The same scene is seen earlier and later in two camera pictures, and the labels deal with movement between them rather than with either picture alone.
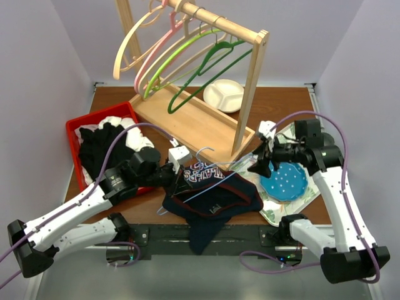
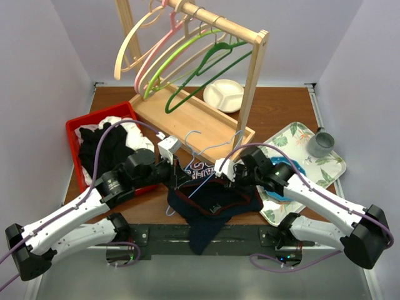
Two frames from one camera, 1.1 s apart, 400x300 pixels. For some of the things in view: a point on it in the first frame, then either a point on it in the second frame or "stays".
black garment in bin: [94, 146] stays
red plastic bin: [125, 110] stays
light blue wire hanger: [198, 164] -> [200, 153]
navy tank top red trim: [209, 197] stays
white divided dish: [224, 95] stays
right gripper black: [262, 165] -> [236, 185]
